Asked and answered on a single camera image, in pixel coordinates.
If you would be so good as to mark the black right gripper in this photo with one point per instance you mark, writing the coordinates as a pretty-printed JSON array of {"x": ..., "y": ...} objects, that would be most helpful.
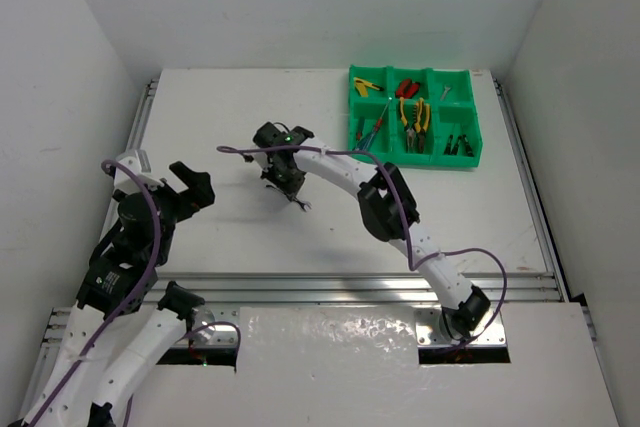
[{"x": 293, "y": 188}]

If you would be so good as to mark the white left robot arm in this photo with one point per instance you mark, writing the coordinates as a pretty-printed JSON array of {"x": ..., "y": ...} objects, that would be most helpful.
[{"x": 89, "y": 383}]

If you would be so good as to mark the red utility knife top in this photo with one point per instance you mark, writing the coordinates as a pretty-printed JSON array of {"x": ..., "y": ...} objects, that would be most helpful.
[{"x": 401, "y": 87}]

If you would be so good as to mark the silver wrench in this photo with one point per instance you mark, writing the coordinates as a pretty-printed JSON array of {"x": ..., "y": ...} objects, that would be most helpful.
[
  {"x": 292, "y": 198},
  {"x": 445, "y": 92}
]

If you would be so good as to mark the blue screwdriver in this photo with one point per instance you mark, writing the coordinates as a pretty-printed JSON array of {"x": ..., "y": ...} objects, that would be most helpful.
[
  {"x": 366, "y": 142},
  {"x": 359, "y": 129},
  {"x": 377, "y": 126}
]

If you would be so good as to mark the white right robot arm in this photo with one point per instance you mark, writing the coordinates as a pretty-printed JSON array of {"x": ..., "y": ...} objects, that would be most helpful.
[{"x": 388, "y": 211}]

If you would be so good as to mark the white front cover panel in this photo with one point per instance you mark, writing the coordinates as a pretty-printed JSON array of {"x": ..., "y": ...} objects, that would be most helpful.
[{"x": 338, "y": 366}]

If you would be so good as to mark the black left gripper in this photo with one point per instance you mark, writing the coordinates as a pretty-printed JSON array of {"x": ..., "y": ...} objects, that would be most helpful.
[{"x": 187, "y": 198}]

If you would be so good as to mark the yellow utility knife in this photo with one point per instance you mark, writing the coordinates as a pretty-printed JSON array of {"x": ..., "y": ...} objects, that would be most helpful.
[{"x": 363, "y": 86}]

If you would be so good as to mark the aluminium frame rail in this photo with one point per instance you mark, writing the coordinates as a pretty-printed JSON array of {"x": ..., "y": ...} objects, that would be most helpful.
[{"x": 356, "y": 289}]

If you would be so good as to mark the red utility knife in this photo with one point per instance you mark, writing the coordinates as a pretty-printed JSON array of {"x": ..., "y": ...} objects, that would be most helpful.
[
  {"x": 411, "y": 90},
  {"x": 401, "y": 87}
]

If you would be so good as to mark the green black precision screwdriver top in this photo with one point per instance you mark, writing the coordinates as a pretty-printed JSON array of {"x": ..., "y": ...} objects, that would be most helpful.
[{"x": 467, "y": 146}]

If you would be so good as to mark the green black precision screwdriver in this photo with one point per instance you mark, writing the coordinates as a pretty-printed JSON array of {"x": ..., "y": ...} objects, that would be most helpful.
[
  {"x": 458, "y": 148},
  {"x": 451, "y": 146},
  {"x": 467, "y": 146}
]

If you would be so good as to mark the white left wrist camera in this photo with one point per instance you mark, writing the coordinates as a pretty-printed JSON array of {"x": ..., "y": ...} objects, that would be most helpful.
[{"x": 137, "y": 162}]

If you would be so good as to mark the yellow pliers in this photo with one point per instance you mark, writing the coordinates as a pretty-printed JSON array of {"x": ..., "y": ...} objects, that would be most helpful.
[
  {"x": 410, "y": 133},
  {"x": 422, "y": 116}
]

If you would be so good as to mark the green compartment tray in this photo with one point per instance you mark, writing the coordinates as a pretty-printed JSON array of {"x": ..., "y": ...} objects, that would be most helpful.
[{"x": 456, "y": 115}]

